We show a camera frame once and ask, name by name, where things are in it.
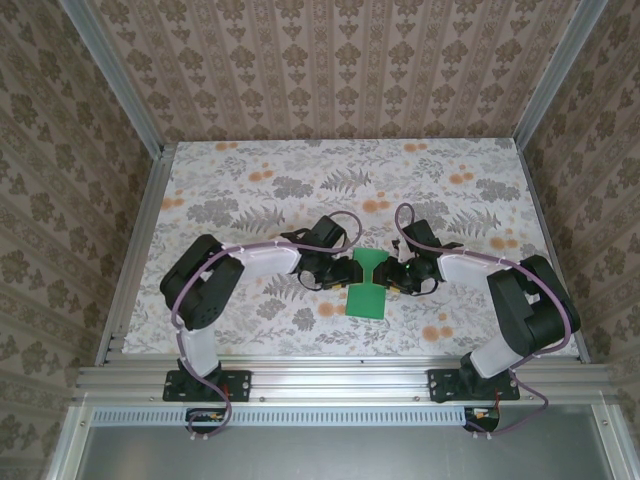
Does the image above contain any aluminium frame bar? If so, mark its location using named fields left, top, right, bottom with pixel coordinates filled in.
left=46, top=404, right=96, bottom=480
left=591, top=403, right=632, bottom=480

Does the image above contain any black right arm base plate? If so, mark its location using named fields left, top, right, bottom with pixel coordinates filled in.
left=428, top=368, right=521, bottom=405

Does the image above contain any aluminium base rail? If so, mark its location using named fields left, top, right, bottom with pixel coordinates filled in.
left=71, top=353, right=620, bottom=406

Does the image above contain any grey sheet metal panel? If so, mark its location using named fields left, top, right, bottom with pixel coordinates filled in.
left=74, top=404, right=617, bottom=480

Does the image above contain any aluminium side rail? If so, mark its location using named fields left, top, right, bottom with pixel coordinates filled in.
left=94, top=143, right=177, bottom=369

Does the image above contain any aluminium upright post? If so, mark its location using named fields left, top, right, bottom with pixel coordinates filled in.
left=62, top=0, right=167, bottom=157
left=512, top=0, right=599, bottom=147

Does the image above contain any black connector board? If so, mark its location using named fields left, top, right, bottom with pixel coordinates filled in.
left=184, top=407, right=227, bottom=435
left=463, top=407, right=502, bottom=434

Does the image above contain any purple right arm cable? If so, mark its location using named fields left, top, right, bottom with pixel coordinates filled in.
left=393, top=202, right=574, bottom=444

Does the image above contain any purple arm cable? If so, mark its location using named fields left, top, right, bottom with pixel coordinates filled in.
left=393, top=202, right=574, bottom=444
left=171, top=210, right=364, bottom=444

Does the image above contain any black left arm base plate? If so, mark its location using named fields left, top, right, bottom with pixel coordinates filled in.
left=162, top=368, right=253, bottom=404

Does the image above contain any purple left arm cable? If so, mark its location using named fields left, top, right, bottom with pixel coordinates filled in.
left=171, top=210, right=364, bottom=444

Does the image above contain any grey slotted cable duct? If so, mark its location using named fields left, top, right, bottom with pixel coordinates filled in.
left=91, top=404, right=471, bottom=427

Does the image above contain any floral table cover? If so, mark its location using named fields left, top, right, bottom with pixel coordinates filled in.
left=121, top=139, right=582, bottom=359

